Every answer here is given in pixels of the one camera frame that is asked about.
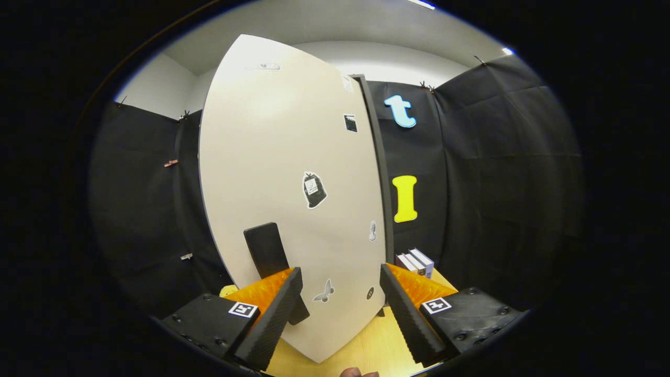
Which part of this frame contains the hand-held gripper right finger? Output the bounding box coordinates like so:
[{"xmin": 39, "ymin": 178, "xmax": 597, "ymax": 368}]
[{"xmin": 379, "ymin": 263, "xmax": 524, "ymax": 367}]

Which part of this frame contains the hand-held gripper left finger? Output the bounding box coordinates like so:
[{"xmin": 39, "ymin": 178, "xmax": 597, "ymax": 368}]
[{"xmin": 161, "ymin": 267, "xmax": 304, "ymax": 371}]

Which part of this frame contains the black door handle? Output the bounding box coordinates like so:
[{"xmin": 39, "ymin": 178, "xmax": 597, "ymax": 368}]
[{"xmin": 243, "ymin": 223, "xmax": 310, "ymax": 325}]

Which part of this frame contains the beige shoe cabinet door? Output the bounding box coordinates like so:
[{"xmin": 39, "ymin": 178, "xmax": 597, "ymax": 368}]
[{"xmin": 198, "ymin": 34, "xmax": 388, "ymax": 363}]

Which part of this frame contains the dark grey shoe cabinet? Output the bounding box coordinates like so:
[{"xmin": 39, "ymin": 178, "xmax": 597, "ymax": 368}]
[{"xmin": 350, "ymin": 73, "xmax": 396, "ymax": 318}]

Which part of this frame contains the black backdrop cloth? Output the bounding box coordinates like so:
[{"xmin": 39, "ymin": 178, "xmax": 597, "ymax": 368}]
[{"xmin": 89, "ymin": 52, "xmax": 586, "ymax": 320}]

